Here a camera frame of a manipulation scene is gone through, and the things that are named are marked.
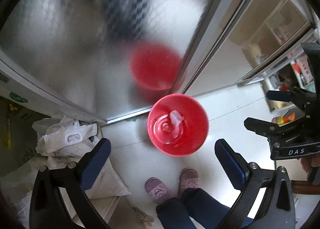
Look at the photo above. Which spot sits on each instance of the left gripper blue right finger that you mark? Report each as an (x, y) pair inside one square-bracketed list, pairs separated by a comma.
[(234, 165)]

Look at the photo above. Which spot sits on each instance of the left purple slipper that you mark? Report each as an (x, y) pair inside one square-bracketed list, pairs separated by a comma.
[(158, 190)]

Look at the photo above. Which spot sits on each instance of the steel cabinet door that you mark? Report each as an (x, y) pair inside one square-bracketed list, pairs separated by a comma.
[(106, 60)]

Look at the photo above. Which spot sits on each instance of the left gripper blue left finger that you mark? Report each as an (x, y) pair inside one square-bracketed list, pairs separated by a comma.
[(92, 163)]

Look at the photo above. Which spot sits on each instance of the right purple slipper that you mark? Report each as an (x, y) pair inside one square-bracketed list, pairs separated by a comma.
[(189, 178)]

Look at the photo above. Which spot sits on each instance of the white tissue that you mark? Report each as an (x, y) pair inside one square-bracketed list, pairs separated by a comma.
[(176, 118)]

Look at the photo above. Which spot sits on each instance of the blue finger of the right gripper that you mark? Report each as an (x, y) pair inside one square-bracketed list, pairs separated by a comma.
[(260, 127), (280, 96)]

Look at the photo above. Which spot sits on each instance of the person's blue trouser legs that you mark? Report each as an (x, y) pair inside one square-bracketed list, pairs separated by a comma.
[(194, 204)]

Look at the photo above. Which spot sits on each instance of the red plastic basin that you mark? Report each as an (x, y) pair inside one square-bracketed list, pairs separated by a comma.
[(196, 123)]

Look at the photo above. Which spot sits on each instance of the person's right hand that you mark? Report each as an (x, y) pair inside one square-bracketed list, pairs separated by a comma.
[(310, 162)]

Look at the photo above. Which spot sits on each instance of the purple slipper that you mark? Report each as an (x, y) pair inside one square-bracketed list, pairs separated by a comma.
[(158, 190), (189, 178)]

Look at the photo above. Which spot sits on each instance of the white plastic bag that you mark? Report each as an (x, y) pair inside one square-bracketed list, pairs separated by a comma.
[(60, 142)]

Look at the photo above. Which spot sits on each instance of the orange plastic jar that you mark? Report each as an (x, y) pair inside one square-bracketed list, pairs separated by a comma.
[(164, 134)]

